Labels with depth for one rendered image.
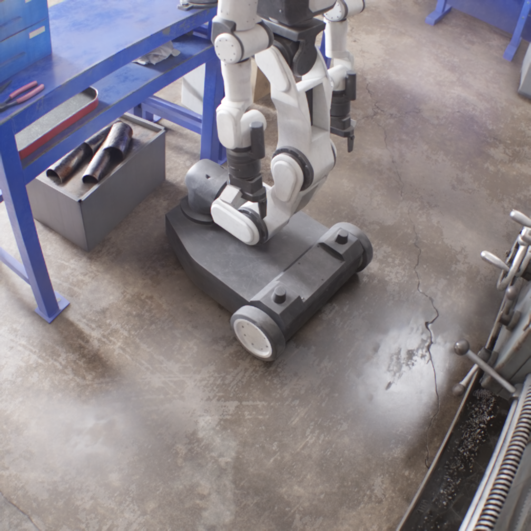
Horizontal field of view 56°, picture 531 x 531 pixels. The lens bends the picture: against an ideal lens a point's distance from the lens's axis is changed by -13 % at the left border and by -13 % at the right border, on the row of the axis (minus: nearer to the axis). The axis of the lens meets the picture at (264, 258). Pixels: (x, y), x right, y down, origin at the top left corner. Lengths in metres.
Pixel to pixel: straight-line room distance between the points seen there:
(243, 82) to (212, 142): 1.10
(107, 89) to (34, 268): 0.63
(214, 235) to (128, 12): 0.89
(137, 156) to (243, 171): 0.83
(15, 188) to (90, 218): 0.59
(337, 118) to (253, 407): 0.96
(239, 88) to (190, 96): 1.54
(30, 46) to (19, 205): 0.48
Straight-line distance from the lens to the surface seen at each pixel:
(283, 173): 1.59
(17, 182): 1.59
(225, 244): 1.98
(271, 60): 1.46
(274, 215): 1.79
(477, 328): 2.24
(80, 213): 2.06
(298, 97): 1.47
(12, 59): 1.65
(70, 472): 1.77
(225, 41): 1.26
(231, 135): 1.38
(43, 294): 1.94
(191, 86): 2.84
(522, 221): 1.24
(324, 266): 1.94
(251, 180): 1.47
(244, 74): 1.33
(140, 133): 2.34
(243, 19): 1.26
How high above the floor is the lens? 1.64
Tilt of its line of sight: 49 degrees down
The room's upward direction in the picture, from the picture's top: 9 degrees clockwise
